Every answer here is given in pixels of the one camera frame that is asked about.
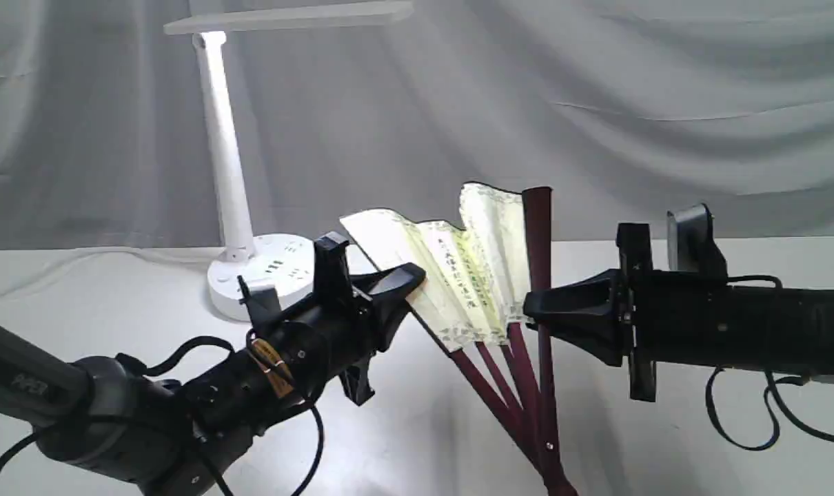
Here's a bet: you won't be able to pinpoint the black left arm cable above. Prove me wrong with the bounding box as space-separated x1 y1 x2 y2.
0 334 325 496

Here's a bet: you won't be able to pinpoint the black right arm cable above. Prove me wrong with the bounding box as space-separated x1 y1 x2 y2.
705 365 834 452

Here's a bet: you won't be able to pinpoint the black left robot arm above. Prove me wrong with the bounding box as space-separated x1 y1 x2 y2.
0 232 426 495

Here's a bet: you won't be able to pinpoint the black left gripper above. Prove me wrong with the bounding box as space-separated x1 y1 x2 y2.
238 233 426 407

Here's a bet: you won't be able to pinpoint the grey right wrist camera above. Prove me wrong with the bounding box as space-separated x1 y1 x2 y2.
667 203 729 278

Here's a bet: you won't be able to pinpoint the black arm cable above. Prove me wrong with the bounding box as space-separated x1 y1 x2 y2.
0 334 325 496
705 365 834 452

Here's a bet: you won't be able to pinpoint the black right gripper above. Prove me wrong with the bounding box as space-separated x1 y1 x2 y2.
523 223 657 402

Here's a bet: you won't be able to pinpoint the folding paper fan dark ribs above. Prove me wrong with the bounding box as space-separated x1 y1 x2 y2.
339 182 578 496

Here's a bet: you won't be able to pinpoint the grey backdrop curtain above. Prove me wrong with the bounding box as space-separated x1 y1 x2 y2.
0 1 834 250

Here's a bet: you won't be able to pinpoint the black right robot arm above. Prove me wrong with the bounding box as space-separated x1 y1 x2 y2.
523 223 834 402

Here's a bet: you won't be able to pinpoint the white desk lamp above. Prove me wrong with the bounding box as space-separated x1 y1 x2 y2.
163 1 414 322

